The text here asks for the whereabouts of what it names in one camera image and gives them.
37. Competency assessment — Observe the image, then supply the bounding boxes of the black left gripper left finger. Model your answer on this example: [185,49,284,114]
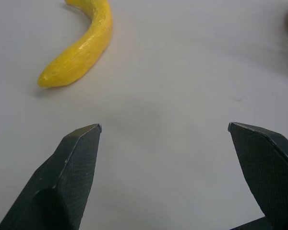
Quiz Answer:
[0,123,103,230]

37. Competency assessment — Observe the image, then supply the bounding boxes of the yellow banana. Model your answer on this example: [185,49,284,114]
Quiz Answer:
[37,0,114,89]

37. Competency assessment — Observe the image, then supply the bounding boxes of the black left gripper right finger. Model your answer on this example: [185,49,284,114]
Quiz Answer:
[227,122,288,230]

